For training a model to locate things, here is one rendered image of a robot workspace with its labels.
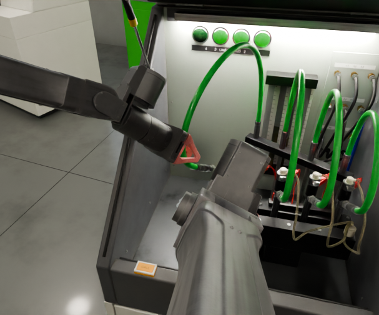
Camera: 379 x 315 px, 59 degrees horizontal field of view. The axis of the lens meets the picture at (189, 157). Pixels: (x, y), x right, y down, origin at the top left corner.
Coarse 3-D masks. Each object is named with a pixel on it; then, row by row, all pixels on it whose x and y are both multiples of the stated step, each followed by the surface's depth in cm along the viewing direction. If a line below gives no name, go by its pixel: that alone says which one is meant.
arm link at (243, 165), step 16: (240, 144) 39; (224, 160) 41; (240, 160) 38; (256, 160) 38; (224, 176) 38; (240, 176) 38; (256, 176) 38; (192, 192) 37; (224, 192) 38; (240, 192) 38
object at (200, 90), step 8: (232, 48) 72; (240, 48) 75; (248, 48) 79; (256, 48) 81; (224, 56) 71; (256, 56) 84; (216, 64) 69; (208, 72) 69; (208, 80) 68; (200, 88) 68; (200, 96) 68; (192, 104) 67; (192, 112) 68; (184, 120) 68; (256, 120) 101; (184, 128) 68; (184, 152) 71; (192, 168) 76
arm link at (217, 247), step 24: (192, 216) 30; (216, 216) 27; (240, 216) 33; (192, 240) 26; (216, 240) 22; (240, 240) 24; (192, 264) 20; (216, 264) 18; (240, 264) 19; (192, 288) 16; (216, 288) 15; (240, 288) 16; (264, 288) 18; (168, 312) 19; (192, 312) 13; (216, 312) 13; (240, 312) 14; (264, 312) 16
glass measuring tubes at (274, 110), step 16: (272, 80) 97; (288, 80) 96; (272, 96) 101; (288, 96) 102; (272, 112) 106; (304, 112) 101; (272, 128) 109; (288, 128) 106; (304, 128) 107; (288, 144) 111; (272, 160) 114; (288, 160) 115
